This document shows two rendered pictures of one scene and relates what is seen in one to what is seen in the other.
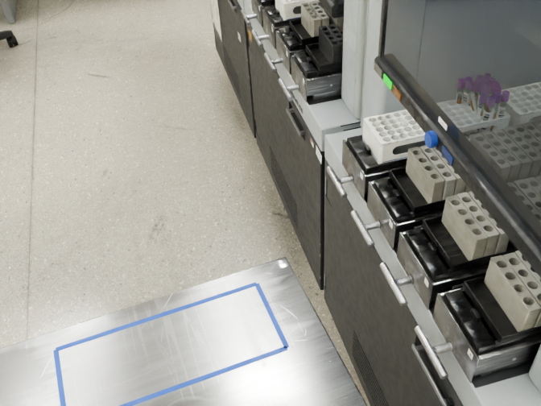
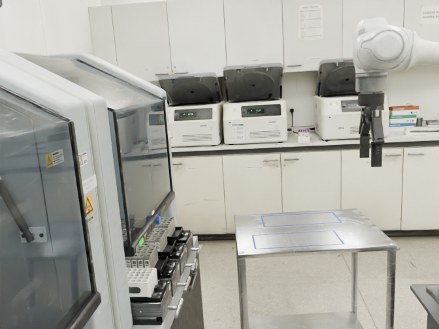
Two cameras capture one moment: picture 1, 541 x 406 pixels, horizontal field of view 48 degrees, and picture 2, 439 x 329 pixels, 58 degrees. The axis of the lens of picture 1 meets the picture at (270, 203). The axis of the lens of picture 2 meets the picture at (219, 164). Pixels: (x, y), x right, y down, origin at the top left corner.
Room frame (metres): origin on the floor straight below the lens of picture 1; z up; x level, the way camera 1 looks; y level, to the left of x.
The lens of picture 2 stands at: (2.08, 0.38, 1.46)
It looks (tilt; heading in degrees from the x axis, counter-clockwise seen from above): 12 degrees down; 199
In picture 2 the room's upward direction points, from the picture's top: 4 degrees counter-clockwise
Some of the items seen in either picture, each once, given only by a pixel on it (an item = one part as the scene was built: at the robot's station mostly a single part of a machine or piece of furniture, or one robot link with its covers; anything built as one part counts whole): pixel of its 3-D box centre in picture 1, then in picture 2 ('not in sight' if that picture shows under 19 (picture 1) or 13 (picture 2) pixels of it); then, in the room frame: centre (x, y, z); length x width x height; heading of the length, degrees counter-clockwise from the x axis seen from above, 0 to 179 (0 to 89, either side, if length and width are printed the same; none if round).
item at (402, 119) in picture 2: not in sight; (400, 118); (-2.03, 0.82, 1.01); 0.23 x 0.12 x 0.08; 102
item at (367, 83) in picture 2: not in sight; (371, 83); (0.78, 0.44, 1.43); 0.09 x 0.09 x 0.06
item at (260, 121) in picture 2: not in sight; (254, 102); (-1.58, -0.48, 1.24); 0.62 x 0.56 x 0.69; 13
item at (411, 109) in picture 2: not in sight; (404, 108); (-2.03, 0.85, 1.10); 0.24 x 0.13 x 0.10; 101
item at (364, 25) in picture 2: not in sight; (372, 45); (0.79, 0.44, 1.54); 0.13 x 0.11 x 0.16; 6
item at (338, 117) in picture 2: not in sight; (348, 97); (-1.77, 0.35, 1.25); 0.62 x 0.56 x 0.69; 12
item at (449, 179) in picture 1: (435, 174); (145, 258); (0.89, -0.32, 0.85); 0.12 x 0.02 x 0.06; 12
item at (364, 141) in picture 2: not in sight; (364, 147); (0.71, 0.42, 1.22); 0.03 x 0.01 x 0.07; 102
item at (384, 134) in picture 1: (434, 129); (110, 284); (1.06, -0.37, 0.83); 0.30 x 0.10 x 0.06; 102
